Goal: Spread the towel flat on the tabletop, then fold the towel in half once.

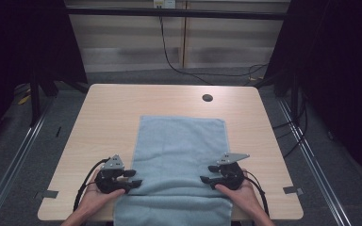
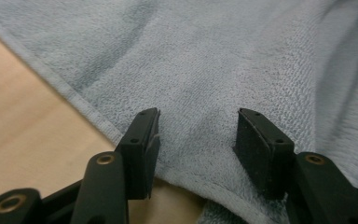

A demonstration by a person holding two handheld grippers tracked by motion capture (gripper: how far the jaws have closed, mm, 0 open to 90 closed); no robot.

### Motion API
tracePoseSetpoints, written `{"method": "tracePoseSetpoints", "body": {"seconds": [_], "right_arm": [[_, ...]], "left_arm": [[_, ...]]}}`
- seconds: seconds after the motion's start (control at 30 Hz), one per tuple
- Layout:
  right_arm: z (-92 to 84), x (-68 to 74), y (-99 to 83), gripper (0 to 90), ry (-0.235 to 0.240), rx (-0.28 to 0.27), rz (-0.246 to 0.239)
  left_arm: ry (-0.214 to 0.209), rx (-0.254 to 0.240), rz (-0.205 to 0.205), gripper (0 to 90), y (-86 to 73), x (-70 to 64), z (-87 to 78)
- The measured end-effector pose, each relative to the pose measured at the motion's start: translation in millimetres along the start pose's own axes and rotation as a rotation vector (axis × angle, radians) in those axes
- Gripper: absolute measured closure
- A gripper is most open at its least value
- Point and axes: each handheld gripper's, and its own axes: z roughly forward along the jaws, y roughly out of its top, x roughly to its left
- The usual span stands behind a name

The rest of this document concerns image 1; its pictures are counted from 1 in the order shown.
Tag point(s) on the black curtain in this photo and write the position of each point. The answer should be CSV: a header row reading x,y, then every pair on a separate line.
x,y
19,47
339,62

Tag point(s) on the metal floor rail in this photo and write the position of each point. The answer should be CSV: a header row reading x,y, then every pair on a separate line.
x,y
314,163
15,163

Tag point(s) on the yellow floor item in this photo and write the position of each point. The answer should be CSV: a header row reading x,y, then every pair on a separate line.
x,y
24,100

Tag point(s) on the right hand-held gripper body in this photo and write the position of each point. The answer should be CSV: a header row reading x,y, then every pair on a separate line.
x,y
231,175

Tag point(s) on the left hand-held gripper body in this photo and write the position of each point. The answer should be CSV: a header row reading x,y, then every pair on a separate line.
x,y
110,182

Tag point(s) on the small black floor tape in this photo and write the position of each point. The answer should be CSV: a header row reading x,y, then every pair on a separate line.
x,y
58,132

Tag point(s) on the black horizontal metal bar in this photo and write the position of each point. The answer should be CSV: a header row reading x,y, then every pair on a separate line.
x,y
176,13

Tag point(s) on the person's left hand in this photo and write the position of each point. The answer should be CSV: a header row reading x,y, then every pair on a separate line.
x,y
97,197

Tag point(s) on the black metal stand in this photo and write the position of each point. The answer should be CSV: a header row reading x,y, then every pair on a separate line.
x,y
35,103

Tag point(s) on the white wall power outlet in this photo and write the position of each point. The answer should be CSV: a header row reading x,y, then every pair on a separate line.
x,y
164,3

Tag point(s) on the person's right hand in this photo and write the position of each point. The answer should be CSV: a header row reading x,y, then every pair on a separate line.
x,y
242,197

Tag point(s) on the grey tape piece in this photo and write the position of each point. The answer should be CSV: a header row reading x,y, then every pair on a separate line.
x,y
50,194
292,190

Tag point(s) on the light blue towel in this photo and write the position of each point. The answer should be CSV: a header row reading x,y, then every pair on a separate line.
x,y
179,157

